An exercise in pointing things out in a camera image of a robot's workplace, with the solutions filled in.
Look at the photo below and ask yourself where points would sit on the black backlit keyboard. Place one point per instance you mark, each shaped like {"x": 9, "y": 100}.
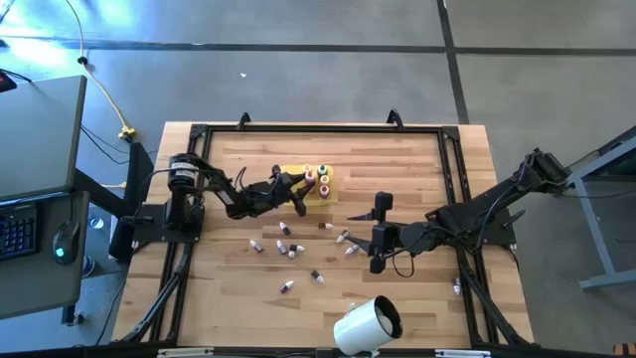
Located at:
{"x": 20, "y": 231}

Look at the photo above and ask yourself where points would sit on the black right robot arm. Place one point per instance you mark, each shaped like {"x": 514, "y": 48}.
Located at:
{"x": 477, "y": 209}

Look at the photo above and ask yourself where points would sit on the black desk leg frame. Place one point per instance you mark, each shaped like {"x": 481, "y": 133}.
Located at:
{"x": 141, "y": 166}

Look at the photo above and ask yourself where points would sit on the silver metal bracket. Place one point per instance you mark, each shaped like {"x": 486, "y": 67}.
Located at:
{"x": 462, "y": 354}
{"x": 184, "y": 353}

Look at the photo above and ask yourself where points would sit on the small clear white object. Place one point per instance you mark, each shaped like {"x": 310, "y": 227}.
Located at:
{"x": 97, "y": 223}

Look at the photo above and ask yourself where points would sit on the brown striped object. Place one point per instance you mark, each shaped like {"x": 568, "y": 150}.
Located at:
{"x": 625, "y": 349}

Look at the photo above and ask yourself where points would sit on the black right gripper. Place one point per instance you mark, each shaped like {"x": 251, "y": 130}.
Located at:
{"x": 392, "y": 238}

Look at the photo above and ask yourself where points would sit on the grey metal table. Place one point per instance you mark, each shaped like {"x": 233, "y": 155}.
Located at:
{"x": 593, "y": 233}

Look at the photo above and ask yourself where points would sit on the small black desk foot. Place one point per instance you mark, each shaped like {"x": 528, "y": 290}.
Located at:
{"x": 74, "y": 317}

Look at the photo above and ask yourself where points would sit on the green-tipped food colouring bottle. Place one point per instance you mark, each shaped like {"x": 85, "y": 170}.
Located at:
{"x": 322, "y": 170}

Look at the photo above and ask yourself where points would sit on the large yellow food colouring bottle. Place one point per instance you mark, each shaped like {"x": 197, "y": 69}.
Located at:
{"x": 306, "y": 169}

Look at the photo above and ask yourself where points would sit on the black computer mouse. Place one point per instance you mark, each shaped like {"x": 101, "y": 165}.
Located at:
{"x": 65, "y": 243}

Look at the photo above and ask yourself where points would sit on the large red food colouring bottle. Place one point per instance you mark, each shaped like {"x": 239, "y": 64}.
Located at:
{"x": 324, "y": 191}
{"x": 309, "y": 177}

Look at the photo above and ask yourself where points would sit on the black aluminium table frame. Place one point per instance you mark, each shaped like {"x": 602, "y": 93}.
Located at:
{"x": 323, "y": 129}

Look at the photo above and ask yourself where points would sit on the white cylindrical housing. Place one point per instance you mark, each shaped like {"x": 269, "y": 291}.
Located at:
{"x": 363, "y": 325}

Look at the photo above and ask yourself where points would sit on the grey desk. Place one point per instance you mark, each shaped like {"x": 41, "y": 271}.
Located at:
{"x": 40, "y": 288}

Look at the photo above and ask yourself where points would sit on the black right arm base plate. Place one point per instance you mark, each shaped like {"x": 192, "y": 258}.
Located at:
{"x": 499, "y": 234}

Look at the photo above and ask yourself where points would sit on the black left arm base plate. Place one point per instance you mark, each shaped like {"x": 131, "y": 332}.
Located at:
{"x": 149, "y": 221}

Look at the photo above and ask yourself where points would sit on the yellow plastic bin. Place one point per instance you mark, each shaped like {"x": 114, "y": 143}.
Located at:
{"x": 332, "y": 200}

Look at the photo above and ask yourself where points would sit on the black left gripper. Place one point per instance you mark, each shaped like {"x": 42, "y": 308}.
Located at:
{"x": 263, "y": 199}

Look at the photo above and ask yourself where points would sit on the large orange food colouring bottle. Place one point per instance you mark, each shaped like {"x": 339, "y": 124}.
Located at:
{"x": 324, "y": 180}

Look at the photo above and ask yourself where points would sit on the black device with red light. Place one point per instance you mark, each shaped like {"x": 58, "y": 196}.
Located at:
{"x": 5, "y": 81}

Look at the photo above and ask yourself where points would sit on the round blue white object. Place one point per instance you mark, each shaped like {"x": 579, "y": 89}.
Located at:
{"x": 89, "y": 266}

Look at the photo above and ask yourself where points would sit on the black hooked frame bracket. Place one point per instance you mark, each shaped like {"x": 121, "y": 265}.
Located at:
{"x": 244, "y": 117}
{"x": 395, "y": 115}

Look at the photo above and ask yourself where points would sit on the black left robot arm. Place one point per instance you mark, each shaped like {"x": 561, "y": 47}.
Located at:
{"x": 184, "y": 174}

